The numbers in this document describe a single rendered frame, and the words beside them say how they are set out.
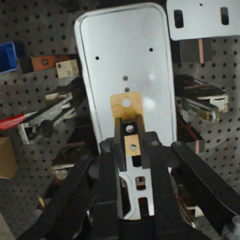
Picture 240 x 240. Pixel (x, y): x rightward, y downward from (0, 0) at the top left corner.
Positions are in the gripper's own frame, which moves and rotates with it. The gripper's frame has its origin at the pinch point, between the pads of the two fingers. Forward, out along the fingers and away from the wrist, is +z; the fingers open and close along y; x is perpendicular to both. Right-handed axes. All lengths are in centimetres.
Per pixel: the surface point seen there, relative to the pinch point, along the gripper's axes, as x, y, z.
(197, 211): -40.3, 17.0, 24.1
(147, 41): 10.7, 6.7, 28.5
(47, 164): -36, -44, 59
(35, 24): 27, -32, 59
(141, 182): -30.2, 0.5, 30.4
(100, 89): 0.9, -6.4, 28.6
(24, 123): 1.5, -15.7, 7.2
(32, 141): -1.6, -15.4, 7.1
